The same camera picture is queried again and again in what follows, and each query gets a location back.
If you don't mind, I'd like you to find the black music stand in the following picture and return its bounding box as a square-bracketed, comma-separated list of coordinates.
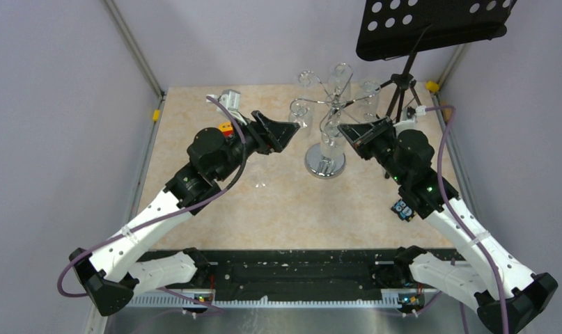
[356, 0, 515, 120]

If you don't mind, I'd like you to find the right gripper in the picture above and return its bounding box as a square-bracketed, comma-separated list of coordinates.
[338, 116, 409, 185]

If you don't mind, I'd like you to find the red and yellow block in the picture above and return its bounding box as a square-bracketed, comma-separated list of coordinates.
[218, 121, 235, 138]

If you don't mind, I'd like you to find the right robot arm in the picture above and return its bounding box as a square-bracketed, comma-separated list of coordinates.
[339, 118, 558, 333]

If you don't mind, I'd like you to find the removed wine glass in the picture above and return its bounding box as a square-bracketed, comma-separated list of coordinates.
[247, 154, 268, 189]
[320, 120, 346, 162]

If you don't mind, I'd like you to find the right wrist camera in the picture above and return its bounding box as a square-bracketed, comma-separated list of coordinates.
[394, 105, 426, 134]

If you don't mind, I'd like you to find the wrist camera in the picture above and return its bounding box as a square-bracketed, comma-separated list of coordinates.
[218, 89, 243, 122]
[394, 105, 426, 134]

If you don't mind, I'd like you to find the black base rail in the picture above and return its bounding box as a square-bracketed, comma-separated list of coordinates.
[188, 248, 441, 305]

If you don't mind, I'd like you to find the chrome wine glass rack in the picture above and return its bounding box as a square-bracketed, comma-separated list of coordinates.
[288, 64, 380, 179]

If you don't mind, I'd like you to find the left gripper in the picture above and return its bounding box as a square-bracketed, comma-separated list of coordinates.
[215, 110, 300, 182]

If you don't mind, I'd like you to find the yellow corner clip right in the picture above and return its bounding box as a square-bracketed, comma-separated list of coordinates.
[425, 81, 440, 94]

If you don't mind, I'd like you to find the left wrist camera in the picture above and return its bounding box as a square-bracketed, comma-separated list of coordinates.
[218, 89, 243, 122]

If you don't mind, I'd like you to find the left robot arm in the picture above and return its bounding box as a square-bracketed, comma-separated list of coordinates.
[70, 111, 300, 317]

